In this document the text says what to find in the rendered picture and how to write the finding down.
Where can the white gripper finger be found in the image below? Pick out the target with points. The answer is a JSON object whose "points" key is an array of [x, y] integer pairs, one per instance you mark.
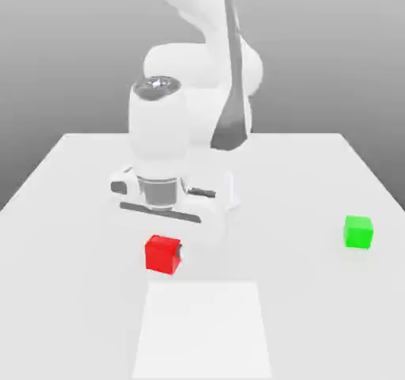
{"points": [[179, 252]]}

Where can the small green cube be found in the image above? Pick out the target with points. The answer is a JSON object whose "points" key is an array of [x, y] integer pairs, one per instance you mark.
{"points": [[357, 231]]}

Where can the small red cube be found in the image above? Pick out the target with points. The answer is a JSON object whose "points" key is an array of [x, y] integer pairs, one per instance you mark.
{"points": [[159, 255]]}

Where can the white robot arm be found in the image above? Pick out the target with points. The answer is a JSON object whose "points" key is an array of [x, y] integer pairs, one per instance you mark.
{"points": [[158, 126]]}

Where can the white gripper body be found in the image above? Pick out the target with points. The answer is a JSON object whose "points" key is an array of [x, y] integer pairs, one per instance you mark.
{"points": [[164, 220]]}

